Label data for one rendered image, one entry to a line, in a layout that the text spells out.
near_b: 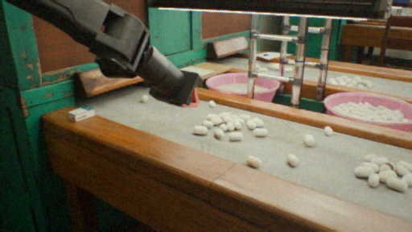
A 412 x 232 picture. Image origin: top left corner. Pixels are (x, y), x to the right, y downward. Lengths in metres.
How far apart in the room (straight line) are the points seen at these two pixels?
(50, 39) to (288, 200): 0.76
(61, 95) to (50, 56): 0.12
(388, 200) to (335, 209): 0.14
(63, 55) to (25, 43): 0.12
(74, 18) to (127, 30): 0.08
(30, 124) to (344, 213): 0.81
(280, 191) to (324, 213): 0.08
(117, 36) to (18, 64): 0.49
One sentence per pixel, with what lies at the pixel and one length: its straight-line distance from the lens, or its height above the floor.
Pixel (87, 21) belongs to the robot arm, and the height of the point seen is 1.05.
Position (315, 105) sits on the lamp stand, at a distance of 1.24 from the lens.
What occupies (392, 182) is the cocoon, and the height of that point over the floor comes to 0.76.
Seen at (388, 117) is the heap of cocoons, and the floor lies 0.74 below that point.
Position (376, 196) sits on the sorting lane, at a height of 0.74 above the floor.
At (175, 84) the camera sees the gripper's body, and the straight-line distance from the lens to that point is 0.62.
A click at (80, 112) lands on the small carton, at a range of 0.93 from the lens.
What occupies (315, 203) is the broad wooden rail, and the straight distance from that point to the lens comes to 0.58.
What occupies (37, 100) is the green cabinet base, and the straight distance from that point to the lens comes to 1.02.
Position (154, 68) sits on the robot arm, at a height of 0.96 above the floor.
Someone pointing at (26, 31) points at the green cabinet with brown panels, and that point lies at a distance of 0.98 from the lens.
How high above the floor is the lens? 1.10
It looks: 21 degrees down
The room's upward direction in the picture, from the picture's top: straight up
